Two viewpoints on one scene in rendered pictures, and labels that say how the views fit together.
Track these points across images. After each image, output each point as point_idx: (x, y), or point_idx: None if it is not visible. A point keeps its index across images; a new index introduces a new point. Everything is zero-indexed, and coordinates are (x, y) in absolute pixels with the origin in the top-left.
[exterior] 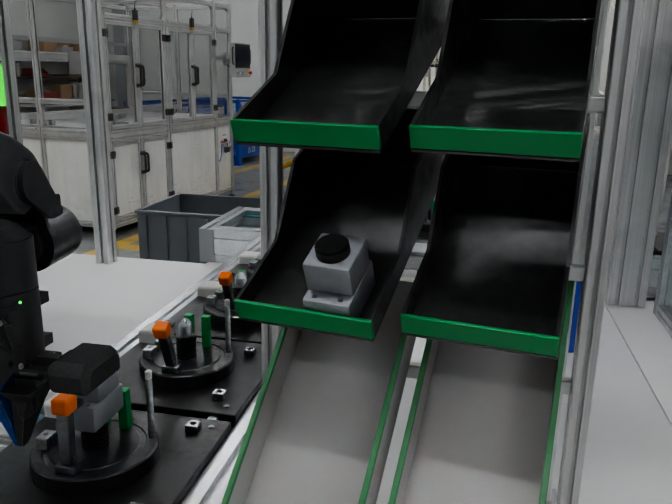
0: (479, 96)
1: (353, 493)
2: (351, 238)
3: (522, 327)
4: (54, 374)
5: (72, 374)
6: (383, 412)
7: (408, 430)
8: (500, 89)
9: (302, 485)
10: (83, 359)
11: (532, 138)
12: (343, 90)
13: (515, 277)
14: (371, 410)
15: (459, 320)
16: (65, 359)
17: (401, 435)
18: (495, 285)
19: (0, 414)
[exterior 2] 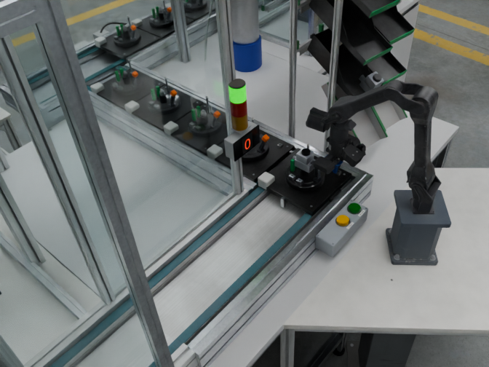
0: (376, 22)
1: (370, 129)
2: (374, 73)
3: (394, 71)
4: (356, 144)
5: (358, 141)
6: (372, 108)
7: (374, 108)
8: (376, 18)
9: (362, 136)
10: (354, 137)
11: (407, 33)
12: (356, 36)
13: (380, 60)
14: (360, 111)
15: (384, 77)
16: (353, 140)
17: (287, 124)
18: (379, 65)
19: (337, 167)
